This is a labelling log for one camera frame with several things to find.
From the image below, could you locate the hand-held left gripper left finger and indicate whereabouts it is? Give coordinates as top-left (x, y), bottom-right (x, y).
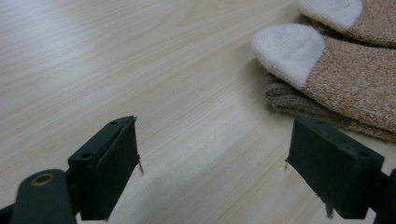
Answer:
top-left (67, 115), bottom-right (145, 222)

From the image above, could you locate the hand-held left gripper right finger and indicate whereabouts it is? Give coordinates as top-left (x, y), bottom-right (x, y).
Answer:
top-left (284, 116), bottom-right (386, 220)

